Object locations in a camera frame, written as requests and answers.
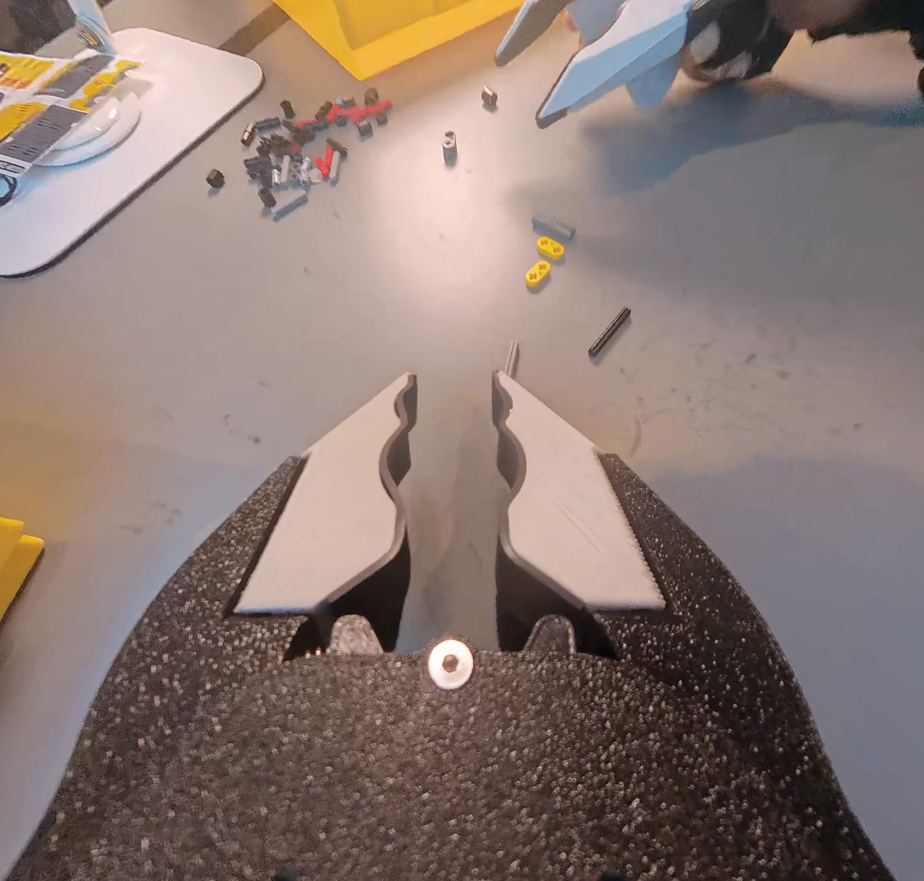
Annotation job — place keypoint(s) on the small black toy brick connector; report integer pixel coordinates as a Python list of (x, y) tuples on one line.
[(490, 96)]

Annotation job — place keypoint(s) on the small grey toy brick connector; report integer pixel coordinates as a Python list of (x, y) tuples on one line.
[(449, 148)]

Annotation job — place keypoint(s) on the yellow grey sticker sheet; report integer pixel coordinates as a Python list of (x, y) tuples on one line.
[(43, 115)]

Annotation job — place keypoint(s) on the black toy brick axle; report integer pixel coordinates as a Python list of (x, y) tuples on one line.
[(610, 331)]

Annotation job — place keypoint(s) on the pile of black red pins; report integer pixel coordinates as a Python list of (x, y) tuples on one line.
[(339, 112)]

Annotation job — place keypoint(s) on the yellow plastic parts bin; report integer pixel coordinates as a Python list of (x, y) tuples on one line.
[(14, 563), (390, 29)]

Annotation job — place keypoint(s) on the yellow two-hole toy brick beam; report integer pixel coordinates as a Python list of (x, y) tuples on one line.
[(551, 247), (538, 274)]

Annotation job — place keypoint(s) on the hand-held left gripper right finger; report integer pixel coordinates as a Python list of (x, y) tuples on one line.
[(577, 527)]

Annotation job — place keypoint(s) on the white stand base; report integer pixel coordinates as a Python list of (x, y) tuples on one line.
[(180, 79)]

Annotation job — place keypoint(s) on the grey desk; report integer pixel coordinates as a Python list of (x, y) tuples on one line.
[(722, 390)]

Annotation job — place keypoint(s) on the dark grey toy brick connector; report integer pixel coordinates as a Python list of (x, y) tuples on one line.
[(554, 227)]

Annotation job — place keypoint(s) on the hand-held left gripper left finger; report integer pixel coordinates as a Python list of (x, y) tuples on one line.
[(332, 527)]

